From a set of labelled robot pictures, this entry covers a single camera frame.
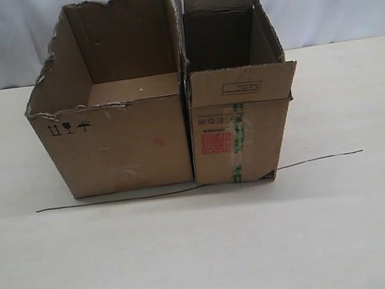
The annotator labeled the thin dark line marker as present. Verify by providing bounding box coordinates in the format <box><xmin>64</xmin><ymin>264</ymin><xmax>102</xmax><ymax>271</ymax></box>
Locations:
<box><xmin>35</xmin><ymin>148</ymin><xmax>364</xmax><ymax>214</ymax></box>

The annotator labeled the narrow cardboard box with tape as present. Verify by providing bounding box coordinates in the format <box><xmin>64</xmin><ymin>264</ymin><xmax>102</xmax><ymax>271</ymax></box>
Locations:
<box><xmin>175</xmin><ymin>0</ymin><xmax>297</xmax><ymax>185</ymax></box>

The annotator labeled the large open cardboard box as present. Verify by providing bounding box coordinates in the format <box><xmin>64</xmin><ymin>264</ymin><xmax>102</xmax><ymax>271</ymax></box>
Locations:
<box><xmin>25</xmin><ymin>0</ymin><xmax>193</xmax><ymax>198</ymax></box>

